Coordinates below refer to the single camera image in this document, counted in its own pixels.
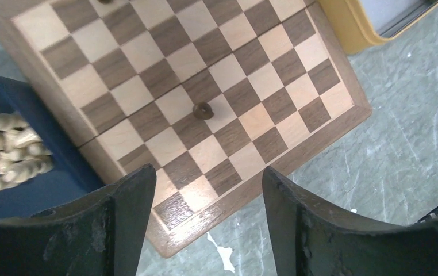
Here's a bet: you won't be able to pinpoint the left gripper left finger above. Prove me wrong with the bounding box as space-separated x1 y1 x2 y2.
0 164 157 275

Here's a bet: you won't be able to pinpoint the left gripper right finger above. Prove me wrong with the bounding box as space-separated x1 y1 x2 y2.
262 167 438 275

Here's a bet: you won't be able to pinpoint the light wooden chess pieces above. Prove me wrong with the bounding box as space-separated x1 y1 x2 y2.
0 112 55 191

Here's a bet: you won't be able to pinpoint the wooden chess board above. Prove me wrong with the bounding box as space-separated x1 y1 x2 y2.
0 1 371 258

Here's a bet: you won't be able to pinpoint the blue plastic tray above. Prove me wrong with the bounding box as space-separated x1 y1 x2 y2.
0 72 106 222

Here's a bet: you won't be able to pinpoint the yellow metal tin tray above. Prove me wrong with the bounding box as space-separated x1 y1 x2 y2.
317 0 438 55

